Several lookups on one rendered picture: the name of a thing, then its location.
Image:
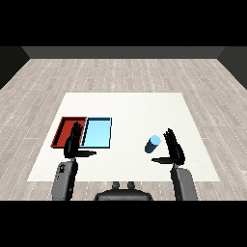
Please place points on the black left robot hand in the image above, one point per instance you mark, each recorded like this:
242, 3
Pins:
71, 146

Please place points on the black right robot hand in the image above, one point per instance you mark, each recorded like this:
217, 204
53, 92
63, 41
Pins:
176, 151

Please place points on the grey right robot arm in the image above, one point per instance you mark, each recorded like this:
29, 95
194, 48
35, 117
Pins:
183, 183

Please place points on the red shallow open box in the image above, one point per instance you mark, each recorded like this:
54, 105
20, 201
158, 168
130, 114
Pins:
66, 130

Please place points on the small blue can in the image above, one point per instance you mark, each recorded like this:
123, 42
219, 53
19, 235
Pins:
152, 144

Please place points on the light blue shallow open box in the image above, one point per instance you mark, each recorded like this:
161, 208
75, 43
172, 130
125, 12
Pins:
96, 132

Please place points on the dark grey robot body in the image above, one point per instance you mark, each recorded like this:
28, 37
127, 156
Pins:
123, 193

